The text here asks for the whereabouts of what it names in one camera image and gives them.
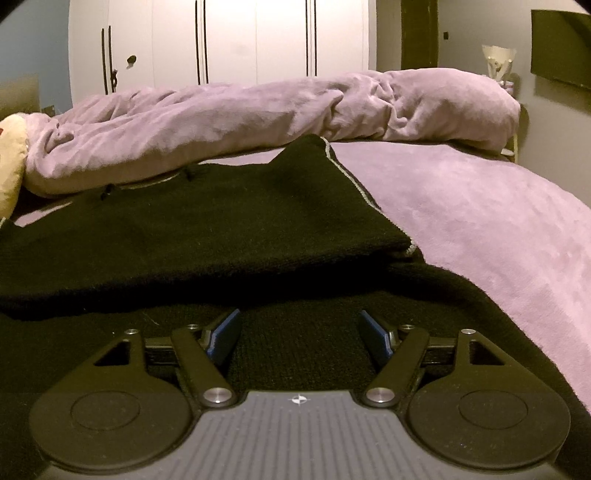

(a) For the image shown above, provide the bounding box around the white wardrobe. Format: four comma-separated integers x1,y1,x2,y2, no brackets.
68,0,379,99

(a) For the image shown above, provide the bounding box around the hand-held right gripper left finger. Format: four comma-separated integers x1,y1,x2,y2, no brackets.
92,308,242,409

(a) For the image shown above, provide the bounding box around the lilac bed sheet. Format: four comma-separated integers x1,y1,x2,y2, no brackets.
9,141,591,411

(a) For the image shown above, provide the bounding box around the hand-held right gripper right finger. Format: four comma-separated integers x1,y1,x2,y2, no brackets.
359,309,502,409

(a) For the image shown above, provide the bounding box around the dark wall screen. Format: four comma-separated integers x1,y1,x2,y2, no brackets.
530,9,591,89

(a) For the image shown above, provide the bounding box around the rumpled lilac duvet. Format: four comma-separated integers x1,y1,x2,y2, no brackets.
22,68,522,199

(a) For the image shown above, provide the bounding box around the dark door frame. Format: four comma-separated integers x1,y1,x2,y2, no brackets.
400,0,439,73

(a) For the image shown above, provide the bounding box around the cream plush face cushion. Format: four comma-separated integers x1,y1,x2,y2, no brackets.
0,113,29,220

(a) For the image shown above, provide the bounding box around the green sofa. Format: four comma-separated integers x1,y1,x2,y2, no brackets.
0,76,41,121

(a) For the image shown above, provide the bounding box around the white bedside lamp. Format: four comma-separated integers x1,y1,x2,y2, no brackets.
481,44,516,83

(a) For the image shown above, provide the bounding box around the black knit sweater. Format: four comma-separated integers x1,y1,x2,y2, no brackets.
0,134,591,480

